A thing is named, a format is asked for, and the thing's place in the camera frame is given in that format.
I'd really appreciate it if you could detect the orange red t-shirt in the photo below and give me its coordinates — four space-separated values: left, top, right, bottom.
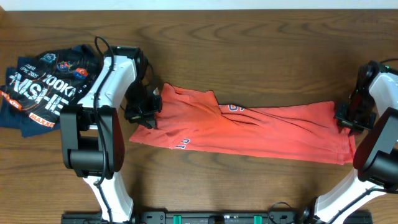
129 83 356 165

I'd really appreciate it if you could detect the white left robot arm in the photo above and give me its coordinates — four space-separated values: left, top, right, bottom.
60 46 162 223

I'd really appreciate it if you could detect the black printed folded shirt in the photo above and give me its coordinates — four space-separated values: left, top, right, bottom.
0 48 102 128

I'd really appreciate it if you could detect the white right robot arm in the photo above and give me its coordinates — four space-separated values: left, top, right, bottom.
297 60 397 224

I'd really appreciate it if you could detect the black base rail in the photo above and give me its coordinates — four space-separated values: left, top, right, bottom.
60 208 373 224

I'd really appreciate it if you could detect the dark blue folded shirt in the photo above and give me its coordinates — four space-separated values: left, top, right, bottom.
0 44 103 138

